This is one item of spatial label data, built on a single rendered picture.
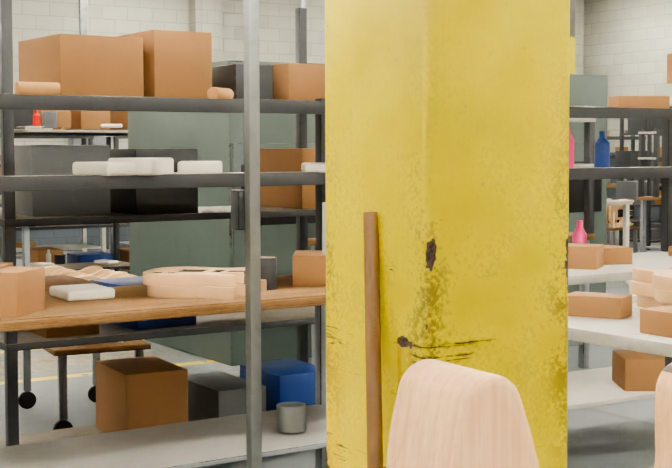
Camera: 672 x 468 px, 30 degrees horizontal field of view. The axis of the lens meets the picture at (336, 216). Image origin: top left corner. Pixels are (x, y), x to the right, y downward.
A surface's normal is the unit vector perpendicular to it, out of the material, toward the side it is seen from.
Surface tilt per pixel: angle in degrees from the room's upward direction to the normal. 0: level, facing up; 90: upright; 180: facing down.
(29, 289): 90
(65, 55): 90
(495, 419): 90
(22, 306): 90
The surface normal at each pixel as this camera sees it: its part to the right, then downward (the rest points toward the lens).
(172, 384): 0.48, 0.04
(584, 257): -0.39, 0.05
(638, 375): 0.00, 0.05
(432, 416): -0.84, -0.22
